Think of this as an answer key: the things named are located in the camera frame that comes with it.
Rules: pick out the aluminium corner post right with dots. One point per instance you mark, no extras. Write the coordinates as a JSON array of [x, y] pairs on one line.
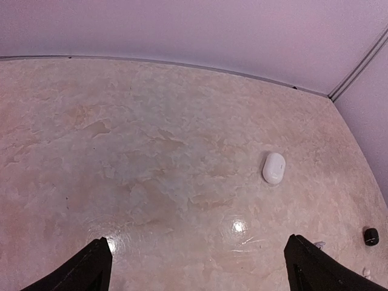
[[378, 44]]

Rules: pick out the black earbud charging case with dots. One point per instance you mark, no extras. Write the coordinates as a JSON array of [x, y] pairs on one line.
[[371, 236]]

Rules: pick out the white earbud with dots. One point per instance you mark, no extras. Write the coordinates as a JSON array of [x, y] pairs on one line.
[[366, 273], [319, 243]]

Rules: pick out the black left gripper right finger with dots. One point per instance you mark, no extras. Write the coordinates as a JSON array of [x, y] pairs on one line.
[[309, 268]]

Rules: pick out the white earbud charging case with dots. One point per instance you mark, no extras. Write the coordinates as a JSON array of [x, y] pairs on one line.
[[274, 168]]

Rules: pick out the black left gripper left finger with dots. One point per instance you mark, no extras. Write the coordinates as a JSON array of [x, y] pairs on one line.
[[89, 269]]

